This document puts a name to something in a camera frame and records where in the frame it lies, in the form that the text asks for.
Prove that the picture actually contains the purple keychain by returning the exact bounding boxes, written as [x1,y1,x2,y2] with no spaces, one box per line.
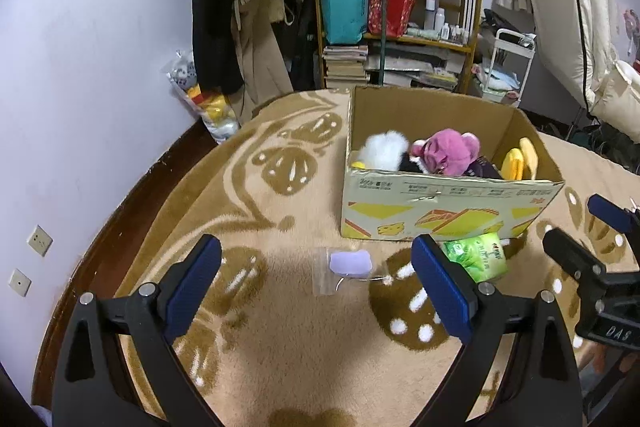
[311,247,393,297]

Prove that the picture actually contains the person's right hand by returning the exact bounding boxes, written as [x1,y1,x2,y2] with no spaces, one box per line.
[584,338,640,375]

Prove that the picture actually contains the white utility cart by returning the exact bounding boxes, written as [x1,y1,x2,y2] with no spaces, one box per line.
[472,28,537,107]

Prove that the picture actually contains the upper wall socket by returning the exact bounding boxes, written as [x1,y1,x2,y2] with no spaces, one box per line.
[27,225,53,257]

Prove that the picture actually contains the black and white plush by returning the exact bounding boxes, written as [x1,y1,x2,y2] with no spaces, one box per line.
[350,130,428,174]

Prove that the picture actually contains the cream folded mattress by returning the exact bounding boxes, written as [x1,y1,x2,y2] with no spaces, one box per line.
[530,0,639,142]

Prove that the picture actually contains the pink plush bear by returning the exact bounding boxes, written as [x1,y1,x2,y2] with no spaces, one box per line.
[409,128,480,176]

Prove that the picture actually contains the green tissue pack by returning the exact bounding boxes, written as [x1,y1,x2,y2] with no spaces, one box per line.
[442,233,508,283]

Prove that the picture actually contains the black tissue pack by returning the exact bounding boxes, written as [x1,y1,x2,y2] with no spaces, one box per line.
[463,156,502,180]

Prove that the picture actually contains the pile of papers and magazines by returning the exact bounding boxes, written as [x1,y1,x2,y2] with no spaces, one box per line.
[364,41,469,92]

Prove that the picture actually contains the lower wall socket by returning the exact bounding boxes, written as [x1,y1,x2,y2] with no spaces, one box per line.
[9,269,32,297]

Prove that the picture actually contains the green pole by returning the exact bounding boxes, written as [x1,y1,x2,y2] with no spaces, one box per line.
[375,0,391,88]

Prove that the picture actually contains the beige patterned blanket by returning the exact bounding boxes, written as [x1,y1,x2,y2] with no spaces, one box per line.
[119,90,639,426]

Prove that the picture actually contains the wall socket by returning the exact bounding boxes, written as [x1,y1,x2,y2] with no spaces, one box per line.
[9,269,32,297]
[27,225,53,257]

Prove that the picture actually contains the teal shopping bag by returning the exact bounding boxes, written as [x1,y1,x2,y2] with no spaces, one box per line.
[320,0,369,44]

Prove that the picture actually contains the yellow plush toy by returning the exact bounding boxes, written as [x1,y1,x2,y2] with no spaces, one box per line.
[500,138,538,181]

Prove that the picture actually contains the plastic bag of toys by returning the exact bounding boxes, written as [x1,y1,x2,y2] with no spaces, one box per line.
[165,51,240,144]

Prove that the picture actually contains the red gift bag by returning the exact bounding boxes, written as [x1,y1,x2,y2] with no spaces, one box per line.
[368,0,416,38]

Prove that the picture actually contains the beige hanging coat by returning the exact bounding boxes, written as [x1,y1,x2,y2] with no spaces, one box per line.
[227,0,293,124]

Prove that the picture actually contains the black hanging garment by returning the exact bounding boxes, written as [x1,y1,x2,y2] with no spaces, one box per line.
[192,0,244,95]

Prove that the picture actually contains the stack of books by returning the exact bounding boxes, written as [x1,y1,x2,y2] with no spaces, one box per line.
[322,46,370,89]

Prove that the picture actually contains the wooden shelf unit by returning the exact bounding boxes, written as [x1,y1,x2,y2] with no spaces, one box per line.
[314,0,483,94]

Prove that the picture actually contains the open cardboard box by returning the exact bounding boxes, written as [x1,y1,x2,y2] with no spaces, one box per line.
[340,86,564,241]

